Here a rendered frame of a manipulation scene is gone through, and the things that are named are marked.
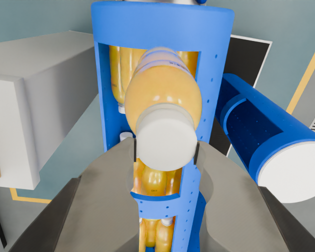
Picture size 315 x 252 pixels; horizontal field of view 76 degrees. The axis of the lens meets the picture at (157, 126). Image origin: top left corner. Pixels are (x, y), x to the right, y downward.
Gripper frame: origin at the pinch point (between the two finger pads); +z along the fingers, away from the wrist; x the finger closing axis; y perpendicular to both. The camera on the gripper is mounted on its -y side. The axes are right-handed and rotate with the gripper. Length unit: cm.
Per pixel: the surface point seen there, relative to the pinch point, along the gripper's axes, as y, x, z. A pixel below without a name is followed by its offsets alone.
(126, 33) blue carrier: -5.1, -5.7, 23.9
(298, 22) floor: -13, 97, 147
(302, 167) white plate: 34, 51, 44
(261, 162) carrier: 34, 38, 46
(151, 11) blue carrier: -8.2, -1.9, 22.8
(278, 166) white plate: 34, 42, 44
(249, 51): 7, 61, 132
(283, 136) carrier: 25, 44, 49
